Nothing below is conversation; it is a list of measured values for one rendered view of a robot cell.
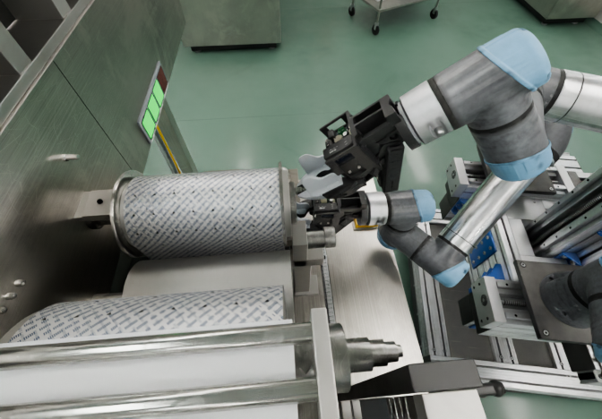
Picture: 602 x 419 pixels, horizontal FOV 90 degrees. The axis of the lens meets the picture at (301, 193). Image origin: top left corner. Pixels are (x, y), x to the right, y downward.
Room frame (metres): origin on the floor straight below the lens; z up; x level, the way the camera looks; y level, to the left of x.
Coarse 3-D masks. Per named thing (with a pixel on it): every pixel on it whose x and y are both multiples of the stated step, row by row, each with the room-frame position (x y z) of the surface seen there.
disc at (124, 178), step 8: (120, 176) 0.29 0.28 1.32; (128, 176) 0.30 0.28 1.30; (136, 176) 0.32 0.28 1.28; (120, 184) 0.28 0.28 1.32; (112, 192) 0.26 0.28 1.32; (120, 192) 0.27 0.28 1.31; (112, 200) 0.25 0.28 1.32; (120, 200) 0.26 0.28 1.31; (112, 208) 0.24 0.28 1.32; (112, 216) 0.23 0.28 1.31; (112, 224) 0.22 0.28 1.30; (120, 224) 0.22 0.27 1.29; (120, 232) 0.21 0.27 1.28; (120, 240) 0.20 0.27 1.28; (120, 248) 0.19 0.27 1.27; (128, 248) 0.20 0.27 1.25; (136, 248) 0.21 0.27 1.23; (136, 256) 0.20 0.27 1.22
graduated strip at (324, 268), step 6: (324, 252) 0.35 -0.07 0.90; (324, 264) 0.31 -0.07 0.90; (324, 270) 0.30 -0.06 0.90; (324, 276) 0.28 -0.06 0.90; (324, 282) 0.27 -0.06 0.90; (330, 282) 0.27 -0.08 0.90; (324, 288) 0.25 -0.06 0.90; (330, 288) 0.25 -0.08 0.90; (324, 294) 0.23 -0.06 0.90; (330, 294) 0.23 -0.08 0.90; (324, 300) 0.22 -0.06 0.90; (330, 300) 0.22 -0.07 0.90; (330, 306) 0.20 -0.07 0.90; (330, 312) 0.19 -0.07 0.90; (330, 318) 0.18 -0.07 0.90
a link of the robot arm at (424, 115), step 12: (420, 84) 0.34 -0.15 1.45; (408, 96) 0.33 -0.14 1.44; (420, 96) 0.32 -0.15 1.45; (432, 96) 0.31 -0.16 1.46; (408, 108) 0.31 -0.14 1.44; (420, 108) 0.30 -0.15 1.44; (432, 108) 0.30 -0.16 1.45; (408, 120) 0.30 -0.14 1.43; (420, 120) 0.29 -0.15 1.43; (432, 120) 0.29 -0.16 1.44; (444, 120) 0.29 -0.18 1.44; (420, 132) 0.28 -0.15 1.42; (432, 132) 0.29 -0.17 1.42; (444, 132) 0.29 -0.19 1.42
